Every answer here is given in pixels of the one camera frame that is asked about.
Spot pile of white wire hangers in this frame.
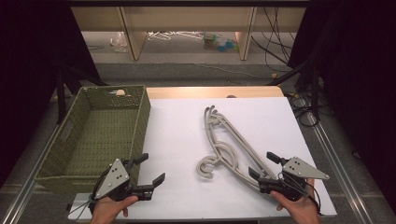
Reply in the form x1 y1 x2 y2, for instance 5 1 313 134
147 30 205 42

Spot metal floor rail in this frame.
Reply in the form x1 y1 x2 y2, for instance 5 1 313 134
306 111 375 224
0 124 64 224

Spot grey plastic clothes hanger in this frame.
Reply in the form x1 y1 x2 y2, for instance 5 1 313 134
204 105 275 190
195 105 269 191
205 105 278 188

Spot clear plastic bag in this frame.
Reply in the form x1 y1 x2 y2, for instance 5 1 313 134
109 31 130 53

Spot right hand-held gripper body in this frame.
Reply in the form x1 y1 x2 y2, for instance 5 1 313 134
257 156 331 202

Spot thin pale floor cord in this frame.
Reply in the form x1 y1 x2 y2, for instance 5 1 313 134
195 63 273 79

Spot black metal stand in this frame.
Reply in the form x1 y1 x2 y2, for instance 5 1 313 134
55 66 108 125
266 61 322 121

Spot white table mat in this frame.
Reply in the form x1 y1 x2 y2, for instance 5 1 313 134
67 96 338 222

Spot dark curtain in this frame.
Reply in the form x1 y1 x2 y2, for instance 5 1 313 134
0 0 103 188
288 0 396 216

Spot green woven basket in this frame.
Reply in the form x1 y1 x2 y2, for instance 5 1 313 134
34 84 152 196

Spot person's left hand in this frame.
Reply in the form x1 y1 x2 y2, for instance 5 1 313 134
90 194 140 224

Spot person's right hand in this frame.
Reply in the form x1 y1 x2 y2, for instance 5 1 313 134
269 178 322 224

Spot pile of colourful toys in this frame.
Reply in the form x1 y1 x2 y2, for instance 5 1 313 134
202 32 240 53

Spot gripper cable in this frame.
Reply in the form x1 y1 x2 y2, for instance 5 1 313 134
67 169 109 220
278 171 323 217

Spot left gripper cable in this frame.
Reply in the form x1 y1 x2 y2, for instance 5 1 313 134
67 169 109 220

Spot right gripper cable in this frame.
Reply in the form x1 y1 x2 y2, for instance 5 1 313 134
278 171 323 217

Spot light wooden desk frame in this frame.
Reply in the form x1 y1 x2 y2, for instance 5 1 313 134
70 6 308 62

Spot black cable bundle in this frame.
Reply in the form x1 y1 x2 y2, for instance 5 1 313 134
288 92 322 128

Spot hanging black cables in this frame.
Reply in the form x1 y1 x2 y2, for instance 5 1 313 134
250 6 297 67

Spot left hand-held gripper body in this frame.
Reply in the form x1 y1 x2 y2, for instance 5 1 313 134
90 158 155 203

